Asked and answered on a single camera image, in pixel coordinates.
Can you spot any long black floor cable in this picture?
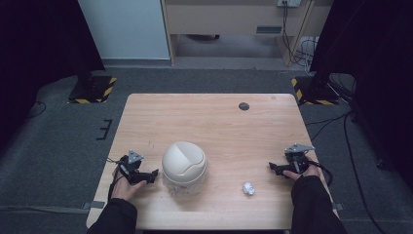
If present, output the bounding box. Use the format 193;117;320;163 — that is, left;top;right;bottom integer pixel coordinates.
305;109;389;234

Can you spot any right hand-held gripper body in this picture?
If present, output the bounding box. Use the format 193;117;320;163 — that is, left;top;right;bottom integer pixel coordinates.
283;142;317;176

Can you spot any grey power strip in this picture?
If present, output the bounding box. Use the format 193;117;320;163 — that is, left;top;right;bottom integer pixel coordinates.
276;0;302;9

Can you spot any hanging black cables bundle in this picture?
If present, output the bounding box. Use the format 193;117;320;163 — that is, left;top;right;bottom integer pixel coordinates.
281;0;318;68

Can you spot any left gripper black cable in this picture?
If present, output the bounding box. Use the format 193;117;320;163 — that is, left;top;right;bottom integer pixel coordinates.
106;157;127;202

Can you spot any person's right hand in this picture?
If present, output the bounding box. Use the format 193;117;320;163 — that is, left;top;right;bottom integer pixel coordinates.
282;157;323;181

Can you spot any white swing-lid trash can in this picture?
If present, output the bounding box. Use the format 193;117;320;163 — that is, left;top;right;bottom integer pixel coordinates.
161;140;208;199

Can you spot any black yellow striped stand base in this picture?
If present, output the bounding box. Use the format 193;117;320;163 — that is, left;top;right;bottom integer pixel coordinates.
290;75;341;106
67;75;118;104

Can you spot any black curtain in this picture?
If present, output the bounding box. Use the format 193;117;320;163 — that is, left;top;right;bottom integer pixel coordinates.
0;0;106;154
309;0;413;183

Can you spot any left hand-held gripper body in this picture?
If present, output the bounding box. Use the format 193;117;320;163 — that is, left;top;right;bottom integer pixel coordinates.
118;149;146;185

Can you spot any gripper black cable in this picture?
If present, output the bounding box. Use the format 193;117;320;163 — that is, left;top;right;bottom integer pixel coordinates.
311;160;335;188
106;157;127;202

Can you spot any white panel board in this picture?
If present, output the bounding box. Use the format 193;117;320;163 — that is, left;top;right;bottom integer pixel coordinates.
77;0;171;61

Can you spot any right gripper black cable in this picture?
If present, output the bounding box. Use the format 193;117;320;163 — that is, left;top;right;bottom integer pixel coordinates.
311;160;335;188

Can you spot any person's left hand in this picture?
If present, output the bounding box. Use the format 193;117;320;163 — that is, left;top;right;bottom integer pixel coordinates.
111;168;148;203

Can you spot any black floor cable loop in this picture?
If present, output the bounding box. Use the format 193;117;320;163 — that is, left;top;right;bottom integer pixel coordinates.
26;99;48;119

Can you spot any crumpled white paper ball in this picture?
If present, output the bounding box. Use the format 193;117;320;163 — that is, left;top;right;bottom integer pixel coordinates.
242;181;256;196

